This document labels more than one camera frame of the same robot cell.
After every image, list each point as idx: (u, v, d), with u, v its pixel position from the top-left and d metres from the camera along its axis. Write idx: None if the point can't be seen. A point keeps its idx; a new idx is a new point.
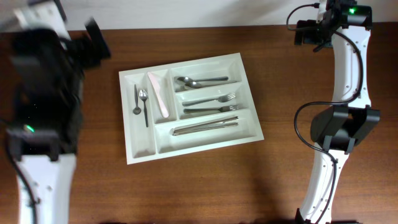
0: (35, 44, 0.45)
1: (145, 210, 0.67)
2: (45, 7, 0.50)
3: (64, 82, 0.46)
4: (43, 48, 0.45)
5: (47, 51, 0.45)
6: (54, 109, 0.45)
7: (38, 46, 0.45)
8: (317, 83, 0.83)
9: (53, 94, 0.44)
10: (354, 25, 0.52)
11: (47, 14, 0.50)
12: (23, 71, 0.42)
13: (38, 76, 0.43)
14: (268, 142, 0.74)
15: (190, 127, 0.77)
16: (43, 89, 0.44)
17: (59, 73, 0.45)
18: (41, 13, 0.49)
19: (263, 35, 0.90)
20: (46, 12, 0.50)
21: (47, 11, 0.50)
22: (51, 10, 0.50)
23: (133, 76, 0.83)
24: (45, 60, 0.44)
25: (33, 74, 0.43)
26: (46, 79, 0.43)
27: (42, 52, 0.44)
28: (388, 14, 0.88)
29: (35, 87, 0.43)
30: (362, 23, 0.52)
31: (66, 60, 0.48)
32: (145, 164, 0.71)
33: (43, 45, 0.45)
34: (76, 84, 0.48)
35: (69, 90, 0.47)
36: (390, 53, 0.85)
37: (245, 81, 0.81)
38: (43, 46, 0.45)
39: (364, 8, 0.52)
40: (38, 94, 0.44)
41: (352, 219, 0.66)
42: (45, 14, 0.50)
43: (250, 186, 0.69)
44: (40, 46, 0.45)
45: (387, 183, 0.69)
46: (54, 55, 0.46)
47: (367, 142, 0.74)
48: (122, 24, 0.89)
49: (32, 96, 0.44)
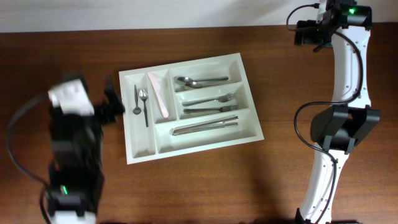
0: (69, 123, 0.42)
1: (145, 210, 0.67)
2: (71, 88, 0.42)
3: (92, 150, 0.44)
4: (80, 128, 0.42)
5: (86, 131, 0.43)
6: (79, 178, 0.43)
7: (77, 124, 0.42)
8: (317, 83, 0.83)
9: (84, 165, 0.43)
10: (354, 25, 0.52)
11: (74, 94, 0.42)
12: (58, 152, 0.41)
13: (76, 157, 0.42)
14: (268, 142, 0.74)
15: (190, 127, 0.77)
16: (75, 160, 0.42)
17: (94, 142, 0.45)
18: (68, 94, 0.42)
19: (263, 35, 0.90)
20: (74, 94, 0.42)
21: (74, 91, 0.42)
22: (78, 90, 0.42)
23: (133, 76, 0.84)
24: (83, 142, 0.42)
25: (68, 154, 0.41)
26: (79, 153, 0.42)
27: (78, 134, 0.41)
28: (388, 15, 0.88)
29: (68, 161, 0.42)
30: (362, 23, 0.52)
31: (90, 126, 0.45)
32: (145, 164, 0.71)
33: (81, 124, 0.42)
34: (98, 150, 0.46)
35: (95, 158, 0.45)
36: (390, 53, 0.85)
37: (245, 81, 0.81)
38: (81, 124, 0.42)
39: (364, 9, 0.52)
40: (69, 166, 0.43)
41: (352, 219, 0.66)
42: (73, 95, 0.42)
43: (250, 186, 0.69)
44: (79, 125, 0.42)
45: (387, 183, 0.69)
46: (84, 119, 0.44)
47: (366, 143, 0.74)
48: (122, 24, 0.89)
49: (62, 163, 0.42)
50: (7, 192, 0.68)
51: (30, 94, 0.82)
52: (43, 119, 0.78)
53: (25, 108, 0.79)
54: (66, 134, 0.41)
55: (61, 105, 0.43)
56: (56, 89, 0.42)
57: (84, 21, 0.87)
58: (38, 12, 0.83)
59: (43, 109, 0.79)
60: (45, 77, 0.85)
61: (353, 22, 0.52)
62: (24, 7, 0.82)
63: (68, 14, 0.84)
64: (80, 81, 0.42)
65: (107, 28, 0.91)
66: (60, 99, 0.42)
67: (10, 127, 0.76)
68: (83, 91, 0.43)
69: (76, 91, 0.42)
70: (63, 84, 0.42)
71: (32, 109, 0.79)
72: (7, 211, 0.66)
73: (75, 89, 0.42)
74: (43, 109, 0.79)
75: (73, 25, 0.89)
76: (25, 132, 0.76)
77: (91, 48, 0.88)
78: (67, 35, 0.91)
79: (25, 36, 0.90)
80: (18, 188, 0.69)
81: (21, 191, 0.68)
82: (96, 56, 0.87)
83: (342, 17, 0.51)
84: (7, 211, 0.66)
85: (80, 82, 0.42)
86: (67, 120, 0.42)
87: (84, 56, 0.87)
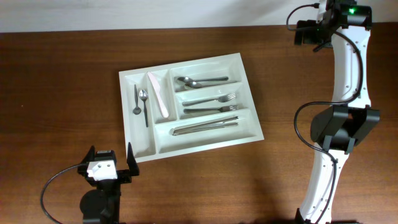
0: (96, 201, 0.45)
1: (145, 210, 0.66)
2: (106, 164, 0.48)
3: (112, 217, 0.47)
4: (106, 202, 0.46)
5: (109, 203, 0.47)
6: None
7: (103, 198, 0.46)
8: (317, 83, 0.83)
9: None
10: (354, 25, 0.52)
11: (106, 168, 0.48)
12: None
13: None
14: (268, 142, 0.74)
15: (190, 127, 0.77)
16: None
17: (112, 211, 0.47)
18: (101, 169, 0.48)
19: (263, 35, 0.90)
20: (107, 169, 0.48)
21: (107, 167, 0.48)
22: (110, 167, 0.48)
23: (133, 76, 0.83)
24: (107, 213, 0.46)
25: None
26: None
27: (104, 209, 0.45)
28: (388, 15, 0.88)
29: None
30: (363, 23, 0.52)
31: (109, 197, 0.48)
32: (145, 164, 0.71)
33: (106, 199, 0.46)
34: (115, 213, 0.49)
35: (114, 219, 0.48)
36: (390, 53, 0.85)
37: (245, 81, 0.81)
38: (106, 198, 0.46)
39: (364, 8, 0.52)
40: None
41: (352, 219, 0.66)
42: (105, 170, 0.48)
43: (250, 186, 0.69)
44: (104, 200, 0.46)
45: (386, 183, 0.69)
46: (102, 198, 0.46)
47: (366, 143, 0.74)
48: (122, 25, 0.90)
49: None
50: (6, 192, 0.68)
51: (30, 94, 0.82)
52: (43, 119, 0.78)
53: (25, 108, 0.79)
54: (94, 210, 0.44)
55: (93, 175, 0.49)
56: (92, 165, 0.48)
57: (83, 21, 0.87)
58: (38, 12, 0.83)
59: (43, 109, 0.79)
60: (45, 77, 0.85)
61: (353, 22, 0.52)
62: (24, 7, 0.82)
63: (68, 14, 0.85)
64: (112, 159, 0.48)
65: (107, 28, 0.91)
66: (94, 172, 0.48)
67: (10, 127, 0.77)
68: (114, 168, 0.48)
69: (108, 167, 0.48)
70: (98, 159, 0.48)
71: (31, 109, 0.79)
72: (7, 211, 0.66)
73: (108, 166, 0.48)
74: (43, 109, 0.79)
75: (73, 25, 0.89)
76: (25, 132, 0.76)
77: (91, 48, 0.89)
78: (66, 35, 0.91)
79: (26, 36, 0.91)
80: (18, 187, 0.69)
81: (20, 191, 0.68)
82: (96, 57, 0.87)
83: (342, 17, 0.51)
84: (6, 210, 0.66)
85: (112, 160, 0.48)
86: (94, 196, 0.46)
87: (84, 56, 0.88)
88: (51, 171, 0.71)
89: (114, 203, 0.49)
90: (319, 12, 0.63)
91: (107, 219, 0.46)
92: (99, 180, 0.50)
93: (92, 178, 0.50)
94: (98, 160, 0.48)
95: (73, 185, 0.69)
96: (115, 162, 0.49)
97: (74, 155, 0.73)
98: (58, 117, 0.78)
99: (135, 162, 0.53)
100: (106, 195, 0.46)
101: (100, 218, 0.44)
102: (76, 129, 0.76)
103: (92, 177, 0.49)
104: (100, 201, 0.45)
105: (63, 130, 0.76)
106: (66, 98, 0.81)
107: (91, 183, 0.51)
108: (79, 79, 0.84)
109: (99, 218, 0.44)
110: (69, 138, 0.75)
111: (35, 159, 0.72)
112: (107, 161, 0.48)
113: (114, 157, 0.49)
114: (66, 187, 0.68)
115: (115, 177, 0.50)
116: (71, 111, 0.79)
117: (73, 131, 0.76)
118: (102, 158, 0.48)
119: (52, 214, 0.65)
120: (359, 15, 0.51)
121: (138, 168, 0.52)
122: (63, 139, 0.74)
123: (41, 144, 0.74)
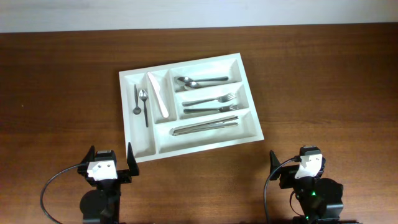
0: (96, 201, 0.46)
1: (145, 210, 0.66)
2: (104, 165, 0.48)
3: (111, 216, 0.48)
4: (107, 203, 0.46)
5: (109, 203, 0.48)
6: None
7: (102, 198, 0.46)
8: (316, 83, 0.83)
9: None
10: (306, 180, 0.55)
11: (104, 170, 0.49)
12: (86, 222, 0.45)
13: None
14: (268, 142, 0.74)
15: (190, 127, 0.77)
16: None
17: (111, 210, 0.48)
18: (101, 170, 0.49)
19: (262, 35, 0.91)
20: (106, 169, 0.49)
21: (107, 166, 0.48)
22: (110, 167, 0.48)
23: (133, 76, 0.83)
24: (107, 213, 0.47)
25: None
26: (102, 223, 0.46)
27: (104, 209, 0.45)
28: (382, 16, 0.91)
29: None
30: (318, 173, 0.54)
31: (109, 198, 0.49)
32: (145, 164, 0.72)
33: (106, 198, 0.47)
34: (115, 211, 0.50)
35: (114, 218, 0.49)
36: (385, 55, 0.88)
37: (245, 81, 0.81)
38: (106, 198, 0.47)
39: (305, 161, 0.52)
40: None
41: (352, 219, 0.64)
42: (105, 171, 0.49)
43: (250, 187, 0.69)
44: (104, 200, 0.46)
45: (386, 183, 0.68)
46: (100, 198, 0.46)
47: (366, 142, 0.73)
48: (123, 25, 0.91)
49: None
50: (5, 192, 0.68)
51: (30, 94, 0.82)
52: (43, 119, 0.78)
53: (25, 108, 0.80)
54: (94, 211, 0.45)
55: (94, 177, 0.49)
56: (92, 165, 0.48)
57: (84, 21, 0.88)
58: (38, 12, 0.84)
59: (43, 110, 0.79)
60: (45, 78, 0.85)
61: (304, 174, 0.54)
62: (25, 7, 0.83)
63: (69, 14, 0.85)
64: (112, 160, 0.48)
65: (107, 29, 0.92)
66: (94, 173, 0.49)
67: (11, 127, 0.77)
68: (115, 168, 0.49)
69: (108, 167, 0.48)
70: (98, 159, 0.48)
71: (32, 109, 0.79)
72: (7, 211, 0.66)
73: (108, 166, 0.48)
74: (43, 109, 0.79)
75: (74, 25, 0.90)
76: (25, 132, 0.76)
77: (91, 48, 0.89)
78: (68, 36, 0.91)
79: (27, 37, 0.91)
80: (17, 187, 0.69)
81: (20, 191, 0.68)
82: (96, 57, 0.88)
83: (290, 177, 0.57)
84: (5, 210, 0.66)
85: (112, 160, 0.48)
86: (93, 196, 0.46)
87: (84, 56, 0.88)
88: (51, 172, 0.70)
89: (114, 203, 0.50)
90: (315, 170, 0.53)
91: (107, 219, 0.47)
92: (99, 180, 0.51)
93: (92, 178, 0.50)
94: (98, 160, 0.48)
95: (73, 185, 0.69)
96: (115, 162, 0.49)
97: (75, 154, 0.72)
98: (58, 117, 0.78)
99: (135, 163, 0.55)
100: (106, 196, 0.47)
101: (100, 218, 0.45)
102: (76, 129, 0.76)
103: (92, 177, 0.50)
104: (100, 201, 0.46)
105: (63, 130, 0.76)
106: (66, 97, 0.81)
107: (90, 182, 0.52)
108: (79, 79, 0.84)
109: (100, 218, 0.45)
110: (69, 138, 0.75)
111: (35, 159, 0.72)
112: (107, 161, 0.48)
113: (114, 157, 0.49)
114: (66, 187, 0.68)
115: (115, 177, 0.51)
116: (71, 112, 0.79)
117: (73, 131, 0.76)
118: (102, 158, 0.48)
119: (52, 214, 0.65)
120: (304, 167, 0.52)
121: (137, 168, 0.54)
122: (63, 139, 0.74)
123: (41, 144, 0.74)
